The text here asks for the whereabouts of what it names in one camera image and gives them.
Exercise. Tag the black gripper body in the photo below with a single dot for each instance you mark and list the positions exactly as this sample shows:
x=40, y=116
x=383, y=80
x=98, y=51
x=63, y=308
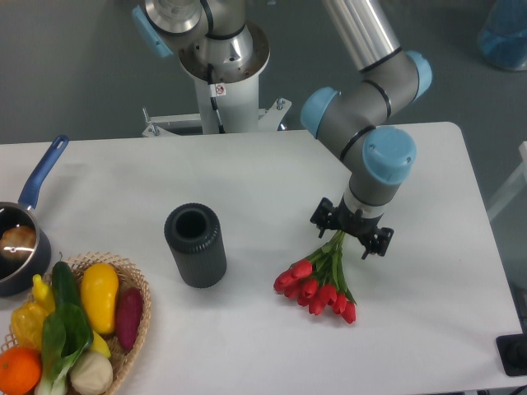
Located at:
x=354, y=223

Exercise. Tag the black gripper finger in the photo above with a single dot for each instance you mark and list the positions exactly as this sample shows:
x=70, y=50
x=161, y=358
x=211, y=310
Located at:
x=376, y=241
x=324, y=217

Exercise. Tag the red tulip bouquet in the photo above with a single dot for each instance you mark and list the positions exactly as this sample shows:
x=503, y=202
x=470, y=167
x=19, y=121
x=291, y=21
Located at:
x=317, y=282

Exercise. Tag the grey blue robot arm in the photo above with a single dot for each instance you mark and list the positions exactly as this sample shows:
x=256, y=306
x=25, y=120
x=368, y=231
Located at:
x=353, y=127

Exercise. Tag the dark grey ribbed vase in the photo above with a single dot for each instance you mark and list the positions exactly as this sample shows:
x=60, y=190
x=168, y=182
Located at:
x=194, y=236

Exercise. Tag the black device at edge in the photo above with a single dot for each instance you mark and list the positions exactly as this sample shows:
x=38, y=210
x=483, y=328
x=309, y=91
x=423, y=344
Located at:
x=512, y=352

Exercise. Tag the purple sweet potato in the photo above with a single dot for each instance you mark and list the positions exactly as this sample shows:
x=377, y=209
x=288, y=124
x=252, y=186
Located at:
x=128, y=317

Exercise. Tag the blue transparent container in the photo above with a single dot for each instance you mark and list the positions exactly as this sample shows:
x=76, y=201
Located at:
x=502, y=40

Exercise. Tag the yellow mango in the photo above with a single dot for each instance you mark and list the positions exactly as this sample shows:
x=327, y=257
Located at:
x=99, y=291

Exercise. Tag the woven wicker basket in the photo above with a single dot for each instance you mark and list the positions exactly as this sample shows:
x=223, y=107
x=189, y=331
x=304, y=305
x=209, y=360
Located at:
x=129, y=276

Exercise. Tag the yellow banana tip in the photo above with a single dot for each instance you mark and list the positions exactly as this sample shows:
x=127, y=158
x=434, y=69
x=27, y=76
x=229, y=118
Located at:
x=100, y=345

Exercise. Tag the green cucumber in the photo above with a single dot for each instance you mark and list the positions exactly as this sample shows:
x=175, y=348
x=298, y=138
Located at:
x=64, y=286

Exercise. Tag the beige garlic bulb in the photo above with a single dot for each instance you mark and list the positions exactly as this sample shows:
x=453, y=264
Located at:
x=92, y=374

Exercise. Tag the green bok choy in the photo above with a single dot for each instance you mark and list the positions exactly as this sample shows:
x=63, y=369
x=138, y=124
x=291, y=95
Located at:
x=66, y=335

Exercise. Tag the small yellow squash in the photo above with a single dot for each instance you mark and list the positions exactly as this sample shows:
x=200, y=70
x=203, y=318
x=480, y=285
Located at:
x=43, y=293

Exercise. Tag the brown bread roll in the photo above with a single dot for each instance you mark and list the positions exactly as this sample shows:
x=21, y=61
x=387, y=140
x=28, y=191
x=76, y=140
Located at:
x=18, y=243

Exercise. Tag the yellow bell pepper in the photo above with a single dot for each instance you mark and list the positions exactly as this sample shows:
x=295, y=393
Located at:
x=27, y=325

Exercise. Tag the orange fruit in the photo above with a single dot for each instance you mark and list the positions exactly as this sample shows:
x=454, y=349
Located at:
x=20, y=370

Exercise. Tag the white frame at right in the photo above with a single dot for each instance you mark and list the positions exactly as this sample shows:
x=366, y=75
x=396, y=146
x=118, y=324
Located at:
x=510, y=188

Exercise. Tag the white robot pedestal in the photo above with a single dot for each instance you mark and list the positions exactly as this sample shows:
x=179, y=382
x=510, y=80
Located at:
x=226, y=82

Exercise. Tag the blue handled saucepan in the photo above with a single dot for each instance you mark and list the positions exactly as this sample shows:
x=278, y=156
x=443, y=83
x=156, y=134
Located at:
x=16, y=276

